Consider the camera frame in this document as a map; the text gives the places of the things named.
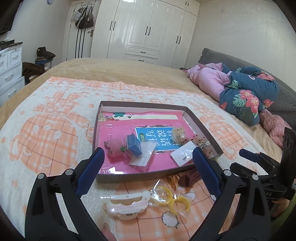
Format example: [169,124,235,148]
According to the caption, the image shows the sheer floral hair bow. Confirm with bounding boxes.
[191,135,214,159]

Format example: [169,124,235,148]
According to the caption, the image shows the white earring card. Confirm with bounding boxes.
[171,141,197,167]

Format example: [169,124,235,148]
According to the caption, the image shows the yellow hoops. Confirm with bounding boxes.
[149,180,191,217]

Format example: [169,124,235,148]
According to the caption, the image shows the pink fluffy hair clip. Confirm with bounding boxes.
[104,138,127,158]

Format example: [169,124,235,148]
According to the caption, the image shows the blue hair item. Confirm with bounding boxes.
[125,134,158,172]

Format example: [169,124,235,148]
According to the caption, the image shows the beige beads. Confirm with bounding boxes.
[171,126,186,144]

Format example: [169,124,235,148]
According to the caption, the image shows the person's right hand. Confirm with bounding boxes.
[271,198,290,217]

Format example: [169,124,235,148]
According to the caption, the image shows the dusty pink quilted garment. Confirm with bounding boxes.
[259,109,292,148]

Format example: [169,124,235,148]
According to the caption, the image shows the dark red hair clip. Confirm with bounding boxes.
[178,169,201,188]

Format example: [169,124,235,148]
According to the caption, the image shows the grey headboard cushion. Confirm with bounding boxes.
[198,48,296,130]

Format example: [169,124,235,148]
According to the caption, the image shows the blue floral quilted garment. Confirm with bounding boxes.
[219,65,280,126]

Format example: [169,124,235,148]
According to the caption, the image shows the orange twisted hair clip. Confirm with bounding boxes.
[167,174,180,190]

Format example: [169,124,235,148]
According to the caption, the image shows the white orange patterned blanket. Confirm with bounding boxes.
[1,77,263,240]

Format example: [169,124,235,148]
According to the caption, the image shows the pink padded jacket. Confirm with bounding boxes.
[184,63,230,102]

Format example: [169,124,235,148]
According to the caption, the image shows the brown cardboard box tray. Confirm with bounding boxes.
[93,101,223,183]

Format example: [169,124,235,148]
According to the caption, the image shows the pink book in tray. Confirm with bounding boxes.
[94,110,198,179]

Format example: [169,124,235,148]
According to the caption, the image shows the tan bed cover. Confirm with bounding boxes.
[1,58,282,159]

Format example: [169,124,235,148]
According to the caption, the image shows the white drawer cabinet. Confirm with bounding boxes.
[0,42,25,106]

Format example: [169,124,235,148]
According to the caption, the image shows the dark clothes pile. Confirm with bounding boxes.
[22,47,56,85]

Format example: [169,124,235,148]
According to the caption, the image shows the white wardrobe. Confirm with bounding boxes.
[90,0,200,69]

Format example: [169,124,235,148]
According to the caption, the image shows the white door with stripes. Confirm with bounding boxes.
[62,1,101,62]

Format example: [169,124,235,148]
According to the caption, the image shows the hanging black bags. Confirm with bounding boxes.
[71,5,94,30]

